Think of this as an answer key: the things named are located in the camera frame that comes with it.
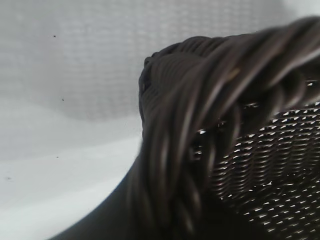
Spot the dark brown woven basket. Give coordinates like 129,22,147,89
124,15,320,240

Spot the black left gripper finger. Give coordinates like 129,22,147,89
53,154,143,240

